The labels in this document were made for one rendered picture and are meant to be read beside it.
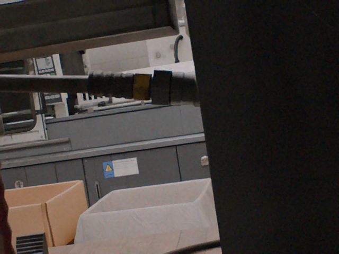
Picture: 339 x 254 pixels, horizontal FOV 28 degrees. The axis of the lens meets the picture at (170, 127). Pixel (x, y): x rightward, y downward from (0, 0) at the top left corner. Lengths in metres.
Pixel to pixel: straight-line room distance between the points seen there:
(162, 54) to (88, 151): 1.06
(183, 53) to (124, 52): 1.53
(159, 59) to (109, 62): 1.57
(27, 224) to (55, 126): 2.42
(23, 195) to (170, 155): 1.84
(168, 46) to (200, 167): 1.12
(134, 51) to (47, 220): 4.32
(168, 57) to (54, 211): 2.92
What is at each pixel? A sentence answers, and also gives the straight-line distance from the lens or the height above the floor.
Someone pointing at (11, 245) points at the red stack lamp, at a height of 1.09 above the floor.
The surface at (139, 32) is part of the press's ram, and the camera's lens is 0.37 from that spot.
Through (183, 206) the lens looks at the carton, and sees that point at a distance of 2.65.
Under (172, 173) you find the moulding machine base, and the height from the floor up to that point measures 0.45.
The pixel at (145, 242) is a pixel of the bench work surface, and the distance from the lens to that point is 0.99.
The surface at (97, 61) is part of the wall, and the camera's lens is 7.03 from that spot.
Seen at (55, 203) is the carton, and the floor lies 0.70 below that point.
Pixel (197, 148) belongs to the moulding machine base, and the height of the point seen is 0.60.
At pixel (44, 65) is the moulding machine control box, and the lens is 4.97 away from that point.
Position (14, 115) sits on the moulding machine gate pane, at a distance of 5.19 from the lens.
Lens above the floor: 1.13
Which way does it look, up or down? 4 degrees down
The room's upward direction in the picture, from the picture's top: 9 degrees counter-clockwise
